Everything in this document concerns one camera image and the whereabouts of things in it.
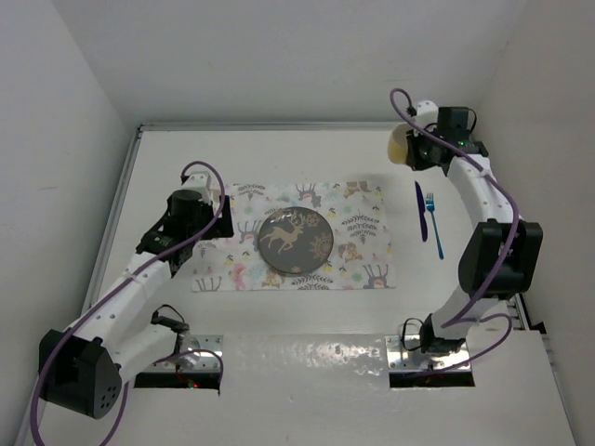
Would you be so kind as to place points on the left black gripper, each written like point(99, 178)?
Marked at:
point(219, 228)

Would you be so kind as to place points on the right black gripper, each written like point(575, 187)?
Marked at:
point(415, 160)

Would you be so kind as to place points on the yellow cup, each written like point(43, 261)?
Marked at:
point(398, 144)

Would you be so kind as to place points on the blue plastic fork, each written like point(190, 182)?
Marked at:
point(430, 205)

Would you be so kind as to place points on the purple plastic knife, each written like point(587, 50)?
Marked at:
point(421, 207)

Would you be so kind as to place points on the dark reindeer plate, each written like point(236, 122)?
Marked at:
point(295, 240)

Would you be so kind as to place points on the animal print cloth placemat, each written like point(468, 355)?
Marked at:
point(361, 256)

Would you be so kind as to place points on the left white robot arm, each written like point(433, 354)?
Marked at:
point(85, 367)

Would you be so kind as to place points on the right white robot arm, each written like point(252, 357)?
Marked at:
point(499, 260)

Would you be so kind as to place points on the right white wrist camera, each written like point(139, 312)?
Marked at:
point(426, 113)

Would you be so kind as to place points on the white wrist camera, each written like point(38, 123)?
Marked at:
point(203, 183)
point(426, 113)

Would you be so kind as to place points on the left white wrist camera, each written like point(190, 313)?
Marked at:
point(203, 183)

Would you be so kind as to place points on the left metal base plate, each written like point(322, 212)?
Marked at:
point(199, 358)

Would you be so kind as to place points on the metal base plate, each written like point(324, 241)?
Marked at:
point(401, 359)
point(199, 358)

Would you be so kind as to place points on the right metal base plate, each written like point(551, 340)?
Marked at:
point(401, 359)

